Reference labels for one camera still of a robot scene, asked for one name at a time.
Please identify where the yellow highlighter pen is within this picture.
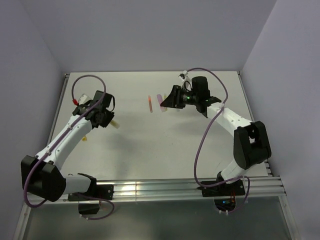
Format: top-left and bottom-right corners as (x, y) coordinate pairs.
(109, 120), (120, 129)

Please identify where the orange thin pen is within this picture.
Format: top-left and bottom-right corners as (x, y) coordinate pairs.
(147, 95), (153, 113)

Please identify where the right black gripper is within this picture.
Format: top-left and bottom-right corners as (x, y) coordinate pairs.
(160, 85), (199, 109)

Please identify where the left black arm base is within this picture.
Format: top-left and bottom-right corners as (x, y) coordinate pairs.
(67, 184), (115, 221)

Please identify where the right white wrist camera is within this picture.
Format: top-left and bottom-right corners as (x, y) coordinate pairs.
(178, 70), (192, 90)

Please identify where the aluminium front rail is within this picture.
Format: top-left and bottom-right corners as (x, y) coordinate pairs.
(23, 174), (287, 205)

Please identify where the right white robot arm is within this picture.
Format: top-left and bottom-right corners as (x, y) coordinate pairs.
(160, 73), (272, 195)

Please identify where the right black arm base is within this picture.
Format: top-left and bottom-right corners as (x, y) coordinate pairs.
(197, 180), (248, 212)

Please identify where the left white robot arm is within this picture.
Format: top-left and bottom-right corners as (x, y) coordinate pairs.
(21, 90), (115, 202)

